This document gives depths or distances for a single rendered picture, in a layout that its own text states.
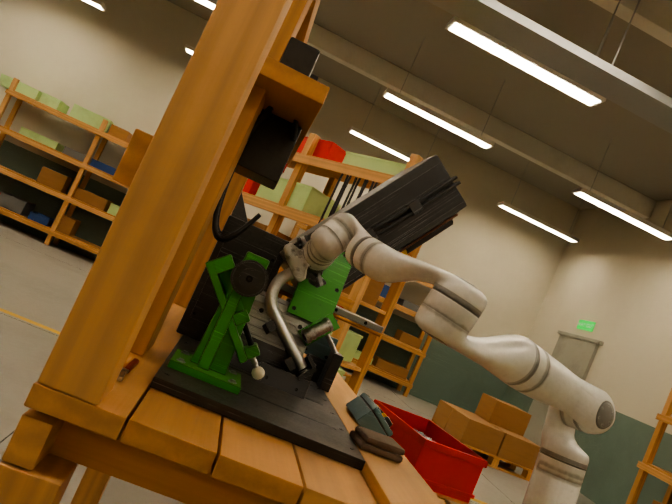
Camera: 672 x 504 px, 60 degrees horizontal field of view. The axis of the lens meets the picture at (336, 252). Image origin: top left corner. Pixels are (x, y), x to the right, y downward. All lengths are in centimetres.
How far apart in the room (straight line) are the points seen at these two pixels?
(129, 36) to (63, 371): 1043
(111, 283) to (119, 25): 1049
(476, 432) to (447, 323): 656
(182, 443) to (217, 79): 53
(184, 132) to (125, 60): 1022
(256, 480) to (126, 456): 22
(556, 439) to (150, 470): 77
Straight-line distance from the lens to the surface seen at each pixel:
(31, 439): 96
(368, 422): 144
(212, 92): 90
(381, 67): 903
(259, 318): 149
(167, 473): 102
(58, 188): 1037
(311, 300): 151
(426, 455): 158
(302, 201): 474
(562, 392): 118
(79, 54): 1127
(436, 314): 96
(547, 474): 128
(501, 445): 777
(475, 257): 1135
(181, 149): 88
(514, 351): 108
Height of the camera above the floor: 116
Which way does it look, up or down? 4 degrees up
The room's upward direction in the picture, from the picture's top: 24 degrees clockwise
